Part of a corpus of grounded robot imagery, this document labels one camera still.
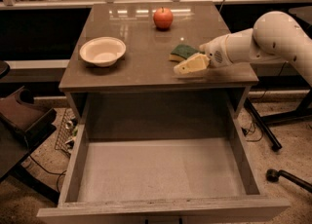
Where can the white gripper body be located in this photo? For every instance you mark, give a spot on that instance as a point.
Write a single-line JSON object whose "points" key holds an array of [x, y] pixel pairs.
{"points": [[215, 52]]}

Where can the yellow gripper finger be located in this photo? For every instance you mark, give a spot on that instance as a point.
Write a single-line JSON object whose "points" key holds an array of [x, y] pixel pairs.
{"points": [[195, 63]]}

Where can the green and yellow sponge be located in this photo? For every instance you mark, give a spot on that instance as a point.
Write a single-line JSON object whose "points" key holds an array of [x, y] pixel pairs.
{"points": [[182, 52]]}

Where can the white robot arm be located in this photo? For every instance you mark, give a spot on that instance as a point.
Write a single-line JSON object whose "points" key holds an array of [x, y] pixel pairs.
{"points": [[274, 36]]}

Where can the grey cabinet with glossy top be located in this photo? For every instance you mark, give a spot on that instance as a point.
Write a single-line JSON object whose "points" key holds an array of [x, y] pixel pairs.
{"points": [[156, 39]]}

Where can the open grey wooden drawer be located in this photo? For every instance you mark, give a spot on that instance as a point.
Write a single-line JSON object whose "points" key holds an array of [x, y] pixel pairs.
{"points": [[161, 158]]}

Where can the red apple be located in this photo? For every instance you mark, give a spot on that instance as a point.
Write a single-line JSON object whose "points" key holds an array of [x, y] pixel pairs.
{"points": [[163, 18]]}

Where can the black metal stand leg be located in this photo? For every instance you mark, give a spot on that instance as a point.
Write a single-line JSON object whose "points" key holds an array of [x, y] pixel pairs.
{"points": [[276, 145]]}

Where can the white paper bowl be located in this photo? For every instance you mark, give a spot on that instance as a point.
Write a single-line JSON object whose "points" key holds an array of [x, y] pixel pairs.
{"points": [[102, 51]]}

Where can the black office chair leg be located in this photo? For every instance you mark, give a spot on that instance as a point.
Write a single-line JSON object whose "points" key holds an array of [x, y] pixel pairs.
{"points": [[273, 175]]}

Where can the dark brown chair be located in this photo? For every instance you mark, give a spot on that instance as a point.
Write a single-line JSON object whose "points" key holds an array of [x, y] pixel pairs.
{"points": [[24, 126]]}

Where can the wire mesh basket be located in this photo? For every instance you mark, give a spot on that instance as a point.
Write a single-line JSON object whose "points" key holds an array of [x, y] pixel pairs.
{"points": [[67, 133]]}

